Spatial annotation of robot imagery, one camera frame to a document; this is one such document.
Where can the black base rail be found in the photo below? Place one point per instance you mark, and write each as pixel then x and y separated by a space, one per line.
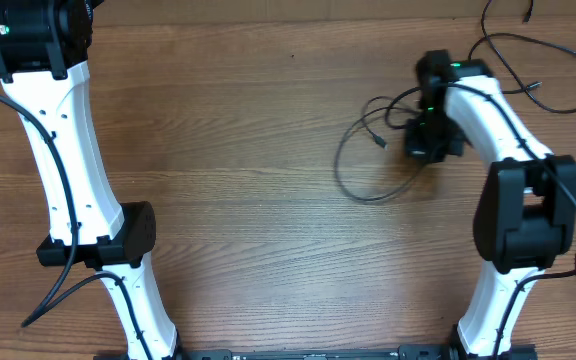
pixel 403 352

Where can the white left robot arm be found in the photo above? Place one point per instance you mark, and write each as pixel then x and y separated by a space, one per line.
pixel 45 78

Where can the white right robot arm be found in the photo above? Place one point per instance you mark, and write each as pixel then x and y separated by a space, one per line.
pixel 526 213

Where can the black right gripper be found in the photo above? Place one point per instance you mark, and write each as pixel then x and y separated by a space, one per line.
pixel 417 149

